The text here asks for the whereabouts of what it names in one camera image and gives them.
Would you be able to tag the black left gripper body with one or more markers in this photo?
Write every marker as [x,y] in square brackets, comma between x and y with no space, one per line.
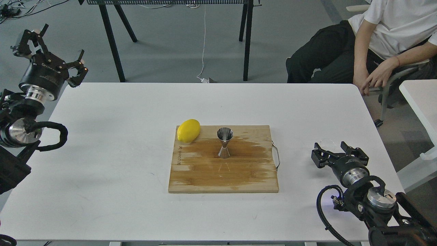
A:
[45,75]

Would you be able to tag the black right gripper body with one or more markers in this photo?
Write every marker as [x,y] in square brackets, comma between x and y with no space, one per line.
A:
[349,169]

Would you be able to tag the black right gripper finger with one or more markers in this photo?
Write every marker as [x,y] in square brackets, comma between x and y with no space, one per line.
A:
[322,157]
[356,152]

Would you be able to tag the steel double jigger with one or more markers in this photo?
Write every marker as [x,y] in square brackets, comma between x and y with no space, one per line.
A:
[224,134]

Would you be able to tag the clear glass measuring cup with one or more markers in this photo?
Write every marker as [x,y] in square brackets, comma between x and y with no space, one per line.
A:
[326,144]

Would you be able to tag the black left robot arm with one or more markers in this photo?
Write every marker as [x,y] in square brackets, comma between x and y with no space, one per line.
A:
[21,134]

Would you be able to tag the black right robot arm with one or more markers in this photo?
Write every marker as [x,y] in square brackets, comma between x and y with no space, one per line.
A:
[391,219]

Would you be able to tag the grey office chair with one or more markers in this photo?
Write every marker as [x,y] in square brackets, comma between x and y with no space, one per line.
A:
[392,85]

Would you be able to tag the white side table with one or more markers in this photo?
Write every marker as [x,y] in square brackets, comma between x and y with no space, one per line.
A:
[421,95]

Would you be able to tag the seated person white shirt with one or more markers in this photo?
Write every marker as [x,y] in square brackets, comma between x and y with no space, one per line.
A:
[328,57]

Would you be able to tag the yellow lemon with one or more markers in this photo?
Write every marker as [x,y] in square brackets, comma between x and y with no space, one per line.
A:
[188,131]

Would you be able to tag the wooden cutting board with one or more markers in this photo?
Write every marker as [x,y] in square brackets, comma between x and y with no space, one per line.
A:
[197,168]

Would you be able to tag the black metal frame table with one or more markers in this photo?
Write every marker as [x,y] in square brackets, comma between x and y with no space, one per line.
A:
[188,32]

